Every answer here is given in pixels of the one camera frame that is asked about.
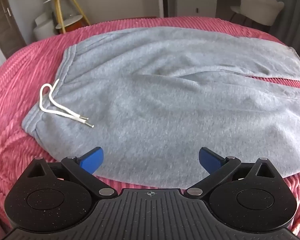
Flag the white round pouf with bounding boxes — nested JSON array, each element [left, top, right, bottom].
[[33, 12, 58, 41]]

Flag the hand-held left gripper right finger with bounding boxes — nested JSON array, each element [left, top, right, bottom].
[[186, 147, 278, 197]]

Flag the gold tripod shelf stand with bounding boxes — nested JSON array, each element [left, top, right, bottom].
[[43, 0, 91, 34]]

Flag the pink ribbed blanket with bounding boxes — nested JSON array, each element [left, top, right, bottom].
[[0, 16, 300, 240]]

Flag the grey fleece pants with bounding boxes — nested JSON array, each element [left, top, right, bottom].
[[22, 26, 300, 190]]

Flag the grey curtain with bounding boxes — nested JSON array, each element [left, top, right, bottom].
[[270, 0, 300, 68]]

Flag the white upholstered chair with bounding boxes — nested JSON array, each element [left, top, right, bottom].
[[230, 0, 285, 27]]

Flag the white bedside cabinet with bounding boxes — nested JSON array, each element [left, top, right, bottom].
[[174, 0, 218, 18]]

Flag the brown wooden door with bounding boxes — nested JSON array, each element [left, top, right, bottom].
[[0, 0, 26, 53]]

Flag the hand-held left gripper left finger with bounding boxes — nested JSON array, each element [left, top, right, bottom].
[[25, 147, 118, 197]]

